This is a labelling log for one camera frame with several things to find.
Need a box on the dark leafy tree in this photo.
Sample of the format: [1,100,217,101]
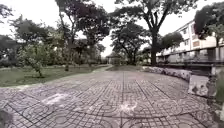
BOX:
[193,1,224,48]

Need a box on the pale multi-storey building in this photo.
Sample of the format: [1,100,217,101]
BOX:
[155,19,224,65]

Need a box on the wood of green trees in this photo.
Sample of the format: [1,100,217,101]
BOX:
[0,0,152,78]

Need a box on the low weathered stone wall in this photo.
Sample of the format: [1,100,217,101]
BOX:
[142,64,224,128]

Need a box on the grey patterned tile path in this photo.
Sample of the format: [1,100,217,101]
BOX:
[0,65,221,128]

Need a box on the large dark-trunk tree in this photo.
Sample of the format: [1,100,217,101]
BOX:
[111,0,201,67]

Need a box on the green grass field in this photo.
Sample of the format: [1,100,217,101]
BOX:
[0,64,112,89]

